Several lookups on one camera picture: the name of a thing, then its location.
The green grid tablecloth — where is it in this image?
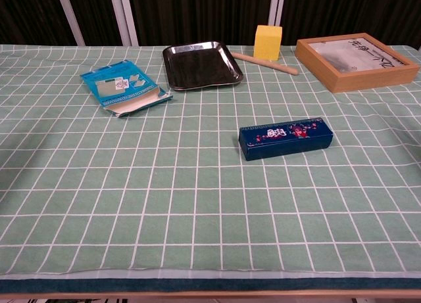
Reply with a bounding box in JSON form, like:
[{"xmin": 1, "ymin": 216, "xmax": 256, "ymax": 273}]
[{"xmin": 0, "ymin": 43, "xmax": 421, "ymax": 279}]

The wide white double post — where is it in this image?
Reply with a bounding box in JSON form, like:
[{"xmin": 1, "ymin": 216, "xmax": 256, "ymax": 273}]
[{"xmin": 108, "ymin": 0, "xmax": 139, "ymax": 47}]

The wooden stick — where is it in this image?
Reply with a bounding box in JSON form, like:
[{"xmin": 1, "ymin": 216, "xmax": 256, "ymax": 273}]
[{"xmin": 230, "ymin": 51, "xmax": 299, "ymax": 76}]

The black pleated curtain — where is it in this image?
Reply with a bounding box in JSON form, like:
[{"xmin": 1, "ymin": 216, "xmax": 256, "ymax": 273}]
[{"xmin": 0, "ymin": 0, "xmax": 421, "ymax": 51}]

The yellow sponge block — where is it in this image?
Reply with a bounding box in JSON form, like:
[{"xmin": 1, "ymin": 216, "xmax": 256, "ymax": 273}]
[{"xmin": 253, "ymin": 24, "xmax": 284, "ymax": 61}]

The thin white frame post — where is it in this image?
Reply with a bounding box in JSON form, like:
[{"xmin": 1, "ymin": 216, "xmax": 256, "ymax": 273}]
[{"xmin": 54, "ymin": 0, "xmax": 86, "ymax": 47}]

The blue wet-wipes packet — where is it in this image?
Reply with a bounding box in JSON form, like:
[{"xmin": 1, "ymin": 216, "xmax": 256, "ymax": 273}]
[{"xmin": 80, "ymin": 60, "xmax": 174, "ymax": 118}]

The wooden picture frame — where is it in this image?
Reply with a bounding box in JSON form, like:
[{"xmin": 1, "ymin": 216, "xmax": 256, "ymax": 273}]
[{"xmin": 294, "ymin": 32, "xmax": 421, "ymax": 94}]

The blue glasses case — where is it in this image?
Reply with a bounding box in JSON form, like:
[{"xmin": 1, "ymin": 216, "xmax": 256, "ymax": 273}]
[{"xmin": 238, "ymin": 116, "xmax": 334, "ymax": 162}]

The stainless steel tray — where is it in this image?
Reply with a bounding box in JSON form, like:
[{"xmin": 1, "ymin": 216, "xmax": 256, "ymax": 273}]
[{"xmin": 162, "ymin": 41, "xmax": 244, "ymax": 92}]

